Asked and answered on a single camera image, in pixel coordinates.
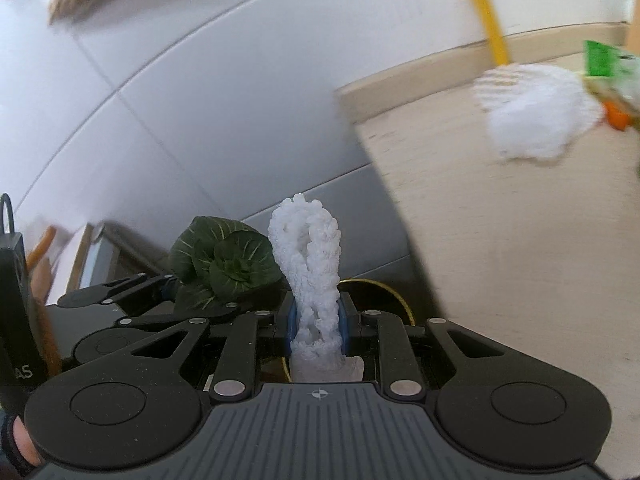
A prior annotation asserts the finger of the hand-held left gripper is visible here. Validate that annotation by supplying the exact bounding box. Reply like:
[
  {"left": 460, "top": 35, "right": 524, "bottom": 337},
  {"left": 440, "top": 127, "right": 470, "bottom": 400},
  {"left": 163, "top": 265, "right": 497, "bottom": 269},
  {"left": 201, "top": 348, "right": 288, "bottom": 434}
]
[
  {"left": 116, "top": 302, "right": 243, "bottom": 332},
  {"left": 56, "top": 272, "right": 180, "bottom": 310}
]

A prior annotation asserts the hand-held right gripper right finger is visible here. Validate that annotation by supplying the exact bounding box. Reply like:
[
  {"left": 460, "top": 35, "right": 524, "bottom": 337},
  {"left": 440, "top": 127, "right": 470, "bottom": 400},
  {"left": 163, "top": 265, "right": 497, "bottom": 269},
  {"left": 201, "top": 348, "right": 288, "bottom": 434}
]
[{"left": 338, "top": 294, "right": 517, "bottom": 404}]

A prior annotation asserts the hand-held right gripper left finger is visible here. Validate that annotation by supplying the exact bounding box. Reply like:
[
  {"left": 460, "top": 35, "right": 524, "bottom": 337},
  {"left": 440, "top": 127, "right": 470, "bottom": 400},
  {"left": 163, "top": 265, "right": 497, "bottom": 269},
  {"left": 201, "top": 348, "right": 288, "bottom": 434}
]
[{"left": 120, "top": 295, "right": 301, "bottom": 404}]

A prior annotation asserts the black bin with yellow rim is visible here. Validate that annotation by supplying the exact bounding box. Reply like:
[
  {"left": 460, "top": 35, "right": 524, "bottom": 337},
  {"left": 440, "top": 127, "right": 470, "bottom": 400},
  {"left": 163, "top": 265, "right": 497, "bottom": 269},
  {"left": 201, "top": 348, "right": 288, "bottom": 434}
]
[{"left": 257, "top": 279, "right": 417, "bottom": 386}]

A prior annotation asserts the white foam net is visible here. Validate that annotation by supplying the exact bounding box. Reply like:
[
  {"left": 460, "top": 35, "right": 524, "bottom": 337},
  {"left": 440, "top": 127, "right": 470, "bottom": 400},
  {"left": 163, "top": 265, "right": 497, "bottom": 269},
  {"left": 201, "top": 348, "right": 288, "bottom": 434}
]
[{"left": 267, "top": 192, "right": 364, "bottom": 382}]

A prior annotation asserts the dark green bok choy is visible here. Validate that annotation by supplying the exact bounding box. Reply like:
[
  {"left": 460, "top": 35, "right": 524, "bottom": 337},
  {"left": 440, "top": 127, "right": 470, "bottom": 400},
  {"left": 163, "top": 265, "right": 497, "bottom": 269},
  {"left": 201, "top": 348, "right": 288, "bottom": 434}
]
[{"left": 170, "top": 216, "right": 286, "bottom": 314}]

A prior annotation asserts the white plastic bag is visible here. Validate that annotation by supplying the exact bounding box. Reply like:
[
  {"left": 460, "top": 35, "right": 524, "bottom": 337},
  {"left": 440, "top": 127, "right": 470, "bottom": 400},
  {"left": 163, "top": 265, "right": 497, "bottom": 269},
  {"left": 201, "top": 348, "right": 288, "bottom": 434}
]
[{"left": 472, "top": 62, "right": 604, "bottom": 163}]

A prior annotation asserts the person's left hand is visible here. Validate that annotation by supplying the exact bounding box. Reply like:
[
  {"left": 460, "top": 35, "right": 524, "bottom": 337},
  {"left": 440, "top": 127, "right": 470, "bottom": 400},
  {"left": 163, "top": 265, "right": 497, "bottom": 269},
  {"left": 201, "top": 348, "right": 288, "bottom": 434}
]
[{"left": 0, "top": 412, "right": 39, "bottom": 478}]

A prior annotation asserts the orange carrot peel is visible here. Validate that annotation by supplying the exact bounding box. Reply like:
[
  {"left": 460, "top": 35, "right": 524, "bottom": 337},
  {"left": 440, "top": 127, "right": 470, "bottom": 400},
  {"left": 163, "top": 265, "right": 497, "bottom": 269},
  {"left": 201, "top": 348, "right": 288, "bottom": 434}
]
[{"left": 604, "top": 101, "right": 632, "bottom": 132}]

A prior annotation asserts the yellow pipe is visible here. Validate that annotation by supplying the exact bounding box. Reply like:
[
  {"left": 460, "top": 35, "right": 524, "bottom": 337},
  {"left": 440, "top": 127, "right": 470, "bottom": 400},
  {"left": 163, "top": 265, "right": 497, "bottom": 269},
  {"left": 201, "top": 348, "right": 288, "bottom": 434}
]
[{"left": 457, "top": 0, "right": 511, "bottom": 68}]

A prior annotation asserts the brown door frame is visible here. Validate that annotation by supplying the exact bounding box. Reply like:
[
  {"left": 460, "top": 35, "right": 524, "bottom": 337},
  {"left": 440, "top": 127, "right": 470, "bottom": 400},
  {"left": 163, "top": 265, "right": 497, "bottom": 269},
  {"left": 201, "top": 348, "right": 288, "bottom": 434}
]
[{"left": 65, "top": 220, "right": 173, "bottom": 293}]

